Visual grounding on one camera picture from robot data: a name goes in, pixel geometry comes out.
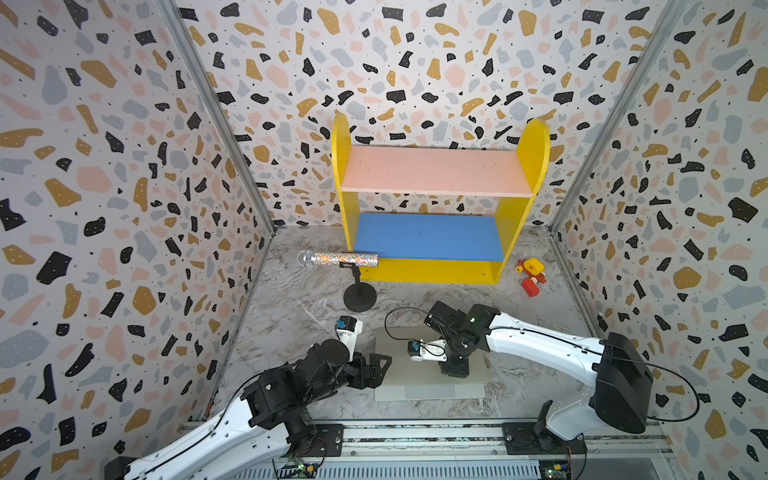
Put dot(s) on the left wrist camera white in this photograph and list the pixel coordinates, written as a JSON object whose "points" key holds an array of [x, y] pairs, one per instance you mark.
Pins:
{"points": [[348, 329]]}

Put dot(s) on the green circuit board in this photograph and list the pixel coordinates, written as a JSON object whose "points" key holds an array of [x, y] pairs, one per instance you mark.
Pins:
{"points": [[296, 468], [554, 470]]}

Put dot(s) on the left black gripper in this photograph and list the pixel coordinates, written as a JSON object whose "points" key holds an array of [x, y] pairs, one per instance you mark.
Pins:
{"points": [[366, 381]]}

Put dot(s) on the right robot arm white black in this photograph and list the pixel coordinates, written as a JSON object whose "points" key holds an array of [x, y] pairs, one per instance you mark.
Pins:
{"points": [[616, 382]]}

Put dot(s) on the yellow pink blue shelf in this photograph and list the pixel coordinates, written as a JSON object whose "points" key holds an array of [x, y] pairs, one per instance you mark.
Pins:
{"points": [[432, 248]]}

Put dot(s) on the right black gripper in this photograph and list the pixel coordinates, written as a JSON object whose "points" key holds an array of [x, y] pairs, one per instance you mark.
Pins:
{"points": [[452, 371]]}

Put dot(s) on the silver laptop computer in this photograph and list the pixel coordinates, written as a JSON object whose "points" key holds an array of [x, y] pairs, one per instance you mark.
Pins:
{"points": [[409, 380]]}

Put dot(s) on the right green circuit board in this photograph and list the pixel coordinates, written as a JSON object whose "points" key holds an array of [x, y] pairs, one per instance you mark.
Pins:
{"points": [[554, 470]]}

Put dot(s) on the red yellow toy figure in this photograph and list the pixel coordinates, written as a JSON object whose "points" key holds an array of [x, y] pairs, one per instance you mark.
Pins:
{"points": [[534, 270]]}

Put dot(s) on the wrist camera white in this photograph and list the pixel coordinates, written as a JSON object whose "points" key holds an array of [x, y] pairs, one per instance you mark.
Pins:
{"points": [[348, 329], [419, 350]]}

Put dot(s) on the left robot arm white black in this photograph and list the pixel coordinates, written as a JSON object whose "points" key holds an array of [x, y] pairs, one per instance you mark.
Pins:
{"points": [[266, 418]]}

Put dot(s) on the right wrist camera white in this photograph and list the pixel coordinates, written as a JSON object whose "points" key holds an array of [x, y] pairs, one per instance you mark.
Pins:
{"points": [[419, 350]]}

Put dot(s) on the left green circuit board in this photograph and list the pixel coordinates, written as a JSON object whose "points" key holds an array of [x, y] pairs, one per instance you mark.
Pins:
{"points": [[296, 468]]}

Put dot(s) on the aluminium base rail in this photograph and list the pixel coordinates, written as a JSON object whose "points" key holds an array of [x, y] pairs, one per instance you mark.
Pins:
{"points": [[471, 449]]}

